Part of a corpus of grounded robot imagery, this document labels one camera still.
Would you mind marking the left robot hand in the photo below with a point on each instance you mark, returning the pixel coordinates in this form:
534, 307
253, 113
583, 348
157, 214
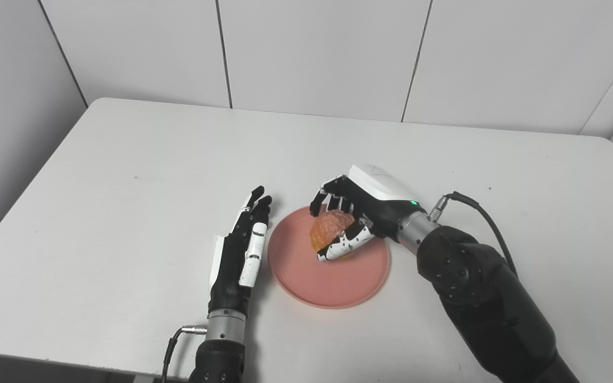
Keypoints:
237, 255

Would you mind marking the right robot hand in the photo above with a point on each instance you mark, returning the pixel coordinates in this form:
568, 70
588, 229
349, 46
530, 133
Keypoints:
370, 207

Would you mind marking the cream puff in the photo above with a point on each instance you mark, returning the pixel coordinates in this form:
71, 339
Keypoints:
328, 229

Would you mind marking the pink plate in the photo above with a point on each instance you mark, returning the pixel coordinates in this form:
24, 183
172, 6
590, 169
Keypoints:
333, 276

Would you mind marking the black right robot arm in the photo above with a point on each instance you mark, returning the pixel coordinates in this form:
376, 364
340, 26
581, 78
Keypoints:
477, 287

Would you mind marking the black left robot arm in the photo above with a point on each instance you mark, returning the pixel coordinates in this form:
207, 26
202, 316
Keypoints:
221, 348

